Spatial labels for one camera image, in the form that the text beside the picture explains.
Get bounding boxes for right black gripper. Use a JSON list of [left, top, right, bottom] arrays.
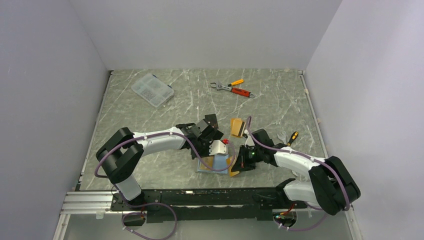
[[231, 144, 263, 173]]

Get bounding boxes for single gold credit card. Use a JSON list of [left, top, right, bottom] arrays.
[[197, 156, 214, 172]]

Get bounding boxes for black card wallet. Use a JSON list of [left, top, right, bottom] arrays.
[[204, 113, 219, 130]]

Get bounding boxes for grey card holder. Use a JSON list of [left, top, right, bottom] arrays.
[[196, 154, 231, 175]]

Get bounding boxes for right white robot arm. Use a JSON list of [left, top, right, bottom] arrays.
[[231, 128, 361, 216]]

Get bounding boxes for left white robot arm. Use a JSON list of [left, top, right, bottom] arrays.
[[94, 119, 228, 210]]

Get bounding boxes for yellow black screwdriver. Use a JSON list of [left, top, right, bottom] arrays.
[[287, 131, 299, 146]]

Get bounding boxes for red adjustable wrench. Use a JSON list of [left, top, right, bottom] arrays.
[[216, 85, 256, 98]]

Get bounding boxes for clear plastic organizer box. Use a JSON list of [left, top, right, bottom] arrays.
[[131, 73, 175, 108]]

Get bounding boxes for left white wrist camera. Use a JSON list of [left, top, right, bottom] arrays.
[[209, 140, 228, 156]]

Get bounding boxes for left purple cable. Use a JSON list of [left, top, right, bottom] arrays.
[[94, 131, 237, 240]]

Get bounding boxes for purple cable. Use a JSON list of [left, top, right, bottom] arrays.
[[94, 131, 237, 240], [245, 115, 351, 232]]

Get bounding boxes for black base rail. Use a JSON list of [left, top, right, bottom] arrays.
[[110, 187, 307, 223]]

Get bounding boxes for orange handled pliers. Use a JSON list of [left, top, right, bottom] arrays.
[[210, 79, 244, 91]]

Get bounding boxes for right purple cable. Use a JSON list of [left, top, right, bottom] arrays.
[[245, 115, 351, 232]]

